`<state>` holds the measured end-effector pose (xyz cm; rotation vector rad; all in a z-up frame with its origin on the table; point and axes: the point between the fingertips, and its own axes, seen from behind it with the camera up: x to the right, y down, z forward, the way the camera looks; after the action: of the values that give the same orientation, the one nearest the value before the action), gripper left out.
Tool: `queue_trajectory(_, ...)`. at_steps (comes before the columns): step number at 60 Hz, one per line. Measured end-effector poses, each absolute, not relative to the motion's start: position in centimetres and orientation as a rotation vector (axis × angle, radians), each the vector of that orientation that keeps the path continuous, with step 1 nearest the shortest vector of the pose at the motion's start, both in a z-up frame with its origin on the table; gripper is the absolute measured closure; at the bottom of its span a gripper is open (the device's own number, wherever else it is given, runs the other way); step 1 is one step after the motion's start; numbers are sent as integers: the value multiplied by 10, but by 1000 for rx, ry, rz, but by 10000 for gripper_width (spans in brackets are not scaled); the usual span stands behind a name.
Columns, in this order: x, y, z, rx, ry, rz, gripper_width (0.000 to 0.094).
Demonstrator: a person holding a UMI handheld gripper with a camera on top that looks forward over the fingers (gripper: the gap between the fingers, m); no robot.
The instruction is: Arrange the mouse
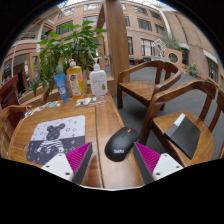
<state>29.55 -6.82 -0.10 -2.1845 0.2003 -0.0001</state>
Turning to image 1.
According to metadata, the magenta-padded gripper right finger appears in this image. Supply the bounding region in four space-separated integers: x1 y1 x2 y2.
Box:
132 141 185 186

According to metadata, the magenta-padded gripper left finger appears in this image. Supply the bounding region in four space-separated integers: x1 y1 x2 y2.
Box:
40 141 94 186

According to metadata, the black computer mouse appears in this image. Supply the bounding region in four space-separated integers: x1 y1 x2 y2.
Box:
104 126 140 163

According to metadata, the grey white bear mouse pad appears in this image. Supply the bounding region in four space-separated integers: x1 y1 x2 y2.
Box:
25 115 87 166

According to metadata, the wooden armchair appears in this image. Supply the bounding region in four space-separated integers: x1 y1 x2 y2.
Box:
209 88 224 160
138 79 219 168
0 104 33 159
116 59 183 109
41 87 55 105

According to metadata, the small white packet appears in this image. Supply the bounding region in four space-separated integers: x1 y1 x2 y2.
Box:
74 96 92 108

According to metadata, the wooden planter bench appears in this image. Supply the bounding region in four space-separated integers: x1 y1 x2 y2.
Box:
18 84 48 108

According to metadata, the clear plastic packet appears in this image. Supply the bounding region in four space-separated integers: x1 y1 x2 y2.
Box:
90 94 109 105

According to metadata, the blue squeeze tube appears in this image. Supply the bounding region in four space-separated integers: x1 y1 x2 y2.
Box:
53 73 70 104

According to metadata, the yellow dish soap bottle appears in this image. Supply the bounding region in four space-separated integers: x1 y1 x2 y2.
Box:
66 58 87 101

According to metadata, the dark red wooden chair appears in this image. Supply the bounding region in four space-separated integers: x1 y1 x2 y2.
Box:
0 74 21 110

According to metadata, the white pump bottle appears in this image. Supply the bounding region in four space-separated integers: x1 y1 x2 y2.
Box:
89 57 109 97

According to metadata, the yellow flowering plant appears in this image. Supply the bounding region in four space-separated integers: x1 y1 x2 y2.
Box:
188 62 199 79

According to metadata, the white metal sculpture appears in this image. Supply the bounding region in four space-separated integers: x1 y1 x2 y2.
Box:
153 38 168 58

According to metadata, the potted green leafy plant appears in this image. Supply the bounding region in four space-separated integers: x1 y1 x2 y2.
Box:
32 20 108 98

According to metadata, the wooden pillar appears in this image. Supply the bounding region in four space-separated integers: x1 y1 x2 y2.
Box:
96 0 131 97

